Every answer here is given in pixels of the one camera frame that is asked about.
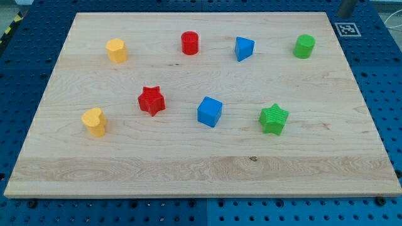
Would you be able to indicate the blue cube block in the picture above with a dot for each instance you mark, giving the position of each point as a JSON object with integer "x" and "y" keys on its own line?
{"x": 209, "y": 111}

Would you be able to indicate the red star block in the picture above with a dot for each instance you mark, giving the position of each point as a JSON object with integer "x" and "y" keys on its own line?
{"x": 151, "y": 100}

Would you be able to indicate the green star block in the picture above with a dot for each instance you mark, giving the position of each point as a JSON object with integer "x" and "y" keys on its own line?
{"x": 273, "y": 119}

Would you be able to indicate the red cylinder block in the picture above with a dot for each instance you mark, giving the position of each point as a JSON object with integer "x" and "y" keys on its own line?
{"x": 189, "y": 40}

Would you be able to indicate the blue triangle block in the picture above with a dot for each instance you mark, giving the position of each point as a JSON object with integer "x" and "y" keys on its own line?
{"x": 243, "y": 48}

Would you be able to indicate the yellow hexagon block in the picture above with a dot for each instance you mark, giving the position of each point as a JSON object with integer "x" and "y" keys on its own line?
{"x": 116, "y": 50}

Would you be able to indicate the yellow heart block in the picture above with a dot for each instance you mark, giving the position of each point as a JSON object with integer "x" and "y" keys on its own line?
{"x": 95, "y": 121}

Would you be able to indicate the green cylinder block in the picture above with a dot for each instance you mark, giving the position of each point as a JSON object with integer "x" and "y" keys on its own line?
{"x": 304, "y": 46}

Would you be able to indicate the light wooden board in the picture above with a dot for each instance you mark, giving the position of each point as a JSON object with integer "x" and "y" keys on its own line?
{"x": 329, "y": 146}

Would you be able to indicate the white fiducial marker tag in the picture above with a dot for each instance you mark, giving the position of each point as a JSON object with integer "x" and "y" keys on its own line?
{"x": 347, "y": 30}

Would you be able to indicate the grey cylindrical pointer tool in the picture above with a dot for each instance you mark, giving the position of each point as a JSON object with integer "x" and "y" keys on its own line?
{"x": 346, "y": 8}

